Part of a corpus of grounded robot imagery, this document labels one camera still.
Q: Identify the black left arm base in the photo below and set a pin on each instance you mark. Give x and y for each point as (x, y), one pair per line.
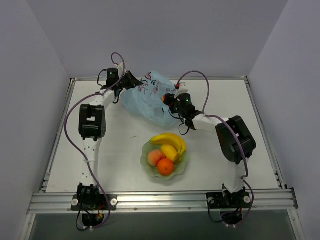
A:
(92, 206)

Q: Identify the yellow fake banana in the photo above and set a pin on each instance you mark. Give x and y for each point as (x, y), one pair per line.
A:
(170, 139)

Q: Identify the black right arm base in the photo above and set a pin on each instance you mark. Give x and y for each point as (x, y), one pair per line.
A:
(230, 209)

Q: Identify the yellow fake lemon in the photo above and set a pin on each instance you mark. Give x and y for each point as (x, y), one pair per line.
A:
(170, 152)

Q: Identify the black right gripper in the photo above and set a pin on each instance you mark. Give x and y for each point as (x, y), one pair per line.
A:
(169, 100)

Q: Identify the aluminium front rail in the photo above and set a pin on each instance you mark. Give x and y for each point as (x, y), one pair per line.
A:
(161, 201)

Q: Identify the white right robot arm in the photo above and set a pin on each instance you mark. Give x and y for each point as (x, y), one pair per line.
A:
(236, 141)

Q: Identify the orange fake fruit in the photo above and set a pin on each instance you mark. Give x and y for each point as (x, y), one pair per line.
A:
(165, 167)

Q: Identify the pink fake peach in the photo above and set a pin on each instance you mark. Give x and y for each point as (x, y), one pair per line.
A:
(155, 156)

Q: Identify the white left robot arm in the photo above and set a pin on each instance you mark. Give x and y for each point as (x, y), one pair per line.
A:
(92, 120)

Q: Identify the green scalloped glass bowl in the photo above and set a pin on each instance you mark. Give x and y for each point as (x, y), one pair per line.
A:
(153, 172)

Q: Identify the light blue plastic bag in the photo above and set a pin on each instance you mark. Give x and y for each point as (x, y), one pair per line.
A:
(146, 100)

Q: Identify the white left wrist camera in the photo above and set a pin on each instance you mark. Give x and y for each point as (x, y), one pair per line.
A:
(121, 68)

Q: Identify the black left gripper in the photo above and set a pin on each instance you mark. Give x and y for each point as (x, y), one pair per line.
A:
(128, 80)

